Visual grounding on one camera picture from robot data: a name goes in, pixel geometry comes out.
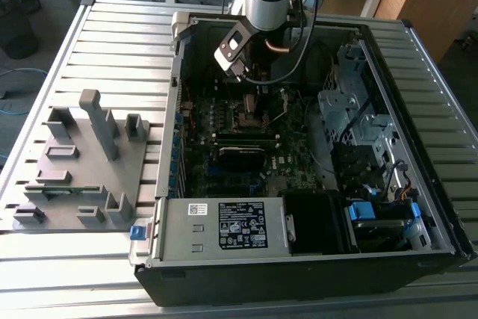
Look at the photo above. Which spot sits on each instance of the black graphics card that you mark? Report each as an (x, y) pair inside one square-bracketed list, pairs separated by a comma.
[(242, 160)]

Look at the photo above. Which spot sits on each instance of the CPU socket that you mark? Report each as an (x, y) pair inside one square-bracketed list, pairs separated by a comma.
[(254, 121)]

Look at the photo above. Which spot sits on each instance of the metal disk bay cage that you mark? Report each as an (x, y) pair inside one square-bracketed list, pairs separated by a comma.
[(336, 110)]

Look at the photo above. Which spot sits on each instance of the grey parts rack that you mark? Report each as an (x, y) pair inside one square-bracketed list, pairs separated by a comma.
[(93, 184)]

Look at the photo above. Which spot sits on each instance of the black RAM slot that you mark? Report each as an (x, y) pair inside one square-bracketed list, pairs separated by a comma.
[(246, 135), (246, 142)]

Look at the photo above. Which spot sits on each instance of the grey power supply unit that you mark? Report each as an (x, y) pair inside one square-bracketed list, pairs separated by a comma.
[(179, 229)]

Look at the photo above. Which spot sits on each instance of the green RAM stick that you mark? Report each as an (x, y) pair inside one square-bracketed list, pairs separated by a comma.
[(74, 191)]

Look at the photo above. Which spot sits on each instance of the green motherboard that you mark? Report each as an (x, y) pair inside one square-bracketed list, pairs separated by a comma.
[(295, 147)]

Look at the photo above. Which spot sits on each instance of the black waste bin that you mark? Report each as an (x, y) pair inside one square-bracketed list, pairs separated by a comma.
[(18, 35)]

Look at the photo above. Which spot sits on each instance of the blue case latch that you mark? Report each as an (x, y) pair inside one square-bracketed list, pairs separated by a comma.
[(136, 233)]

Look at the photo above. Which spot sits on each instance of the blue disk carrier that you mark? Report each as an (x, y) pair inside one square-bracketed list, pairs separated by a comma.
[(360, 210)]

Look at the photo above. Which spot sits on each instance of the grey chipset heatsink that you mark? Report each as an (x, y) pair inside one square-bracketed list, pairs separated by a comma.
[(277, 184)]

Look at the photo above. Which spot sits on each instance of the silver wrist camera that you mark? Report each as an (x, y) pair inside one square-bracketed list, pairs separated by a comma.
[(229, 48)]

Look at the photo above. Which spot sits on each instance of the black PC case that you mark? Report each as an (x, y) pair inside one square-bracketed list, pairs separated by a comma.
[(261, 285)]

